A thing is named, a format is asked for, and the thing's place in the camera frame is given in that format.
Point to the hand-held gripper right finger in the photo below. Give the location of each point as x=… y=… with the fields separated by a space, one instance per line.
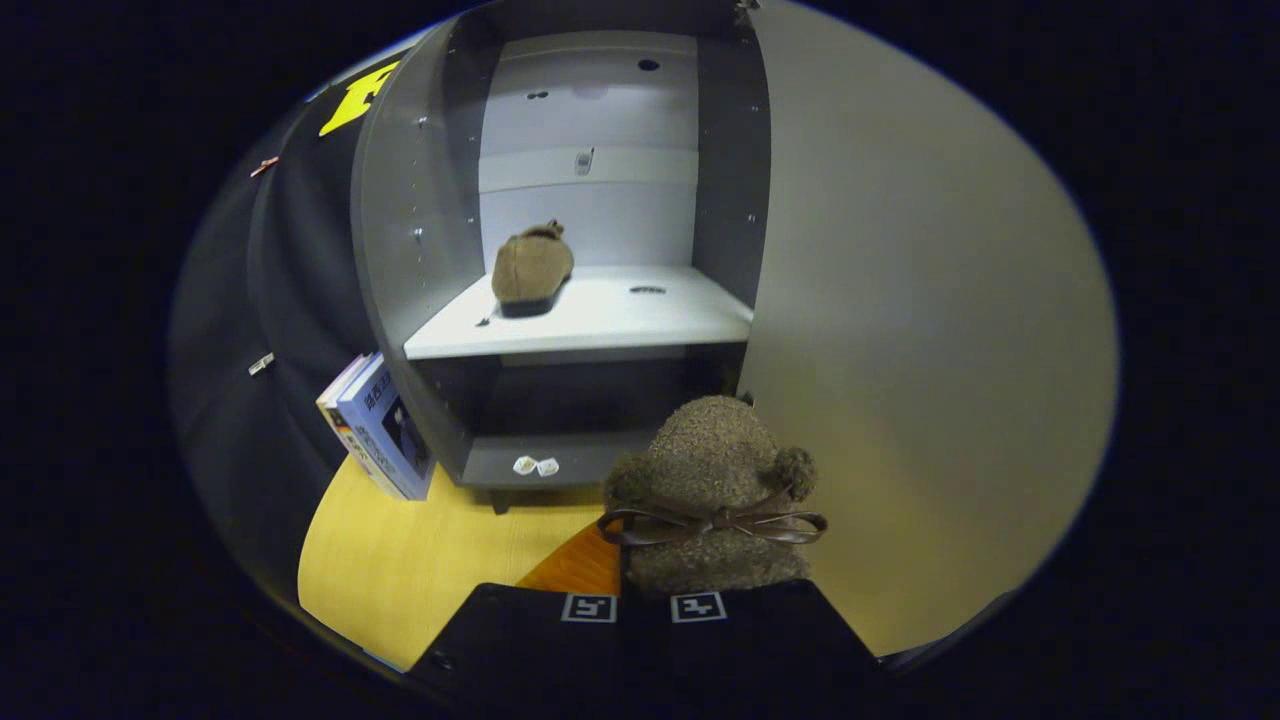
x=760 y=650

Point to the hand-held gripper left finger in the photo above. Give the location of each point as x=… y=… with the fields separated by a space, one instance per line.
x=520 y=650

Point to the brown fuzzy shoe with bow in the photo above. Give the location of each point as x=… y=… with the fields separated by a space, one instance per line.
x=710 y=450

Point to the beige shoe cabinet door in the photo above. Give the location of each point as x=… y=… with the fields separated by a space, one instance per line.
x=930 y=350

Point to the plain brown fuzzy shoe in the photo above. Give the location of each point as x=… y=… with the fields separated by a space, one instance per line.
x=530 y=265

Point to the white cabinet shelf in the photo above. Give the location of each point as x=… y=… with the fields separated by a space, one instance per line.
x=600 y=310

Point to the blue book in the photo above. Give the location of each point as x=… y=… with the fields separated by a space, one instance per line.
x=385 y=430

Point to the white clip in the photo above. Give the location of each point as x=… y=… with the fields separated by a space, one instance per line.
x=261 y=364

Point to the black backdrop cloth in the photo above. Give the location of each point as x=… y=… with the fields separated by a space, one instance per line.
x=300 y=250

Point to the red clothespin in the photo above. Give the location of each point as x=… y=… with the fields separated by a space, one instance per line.
x=264 y=166

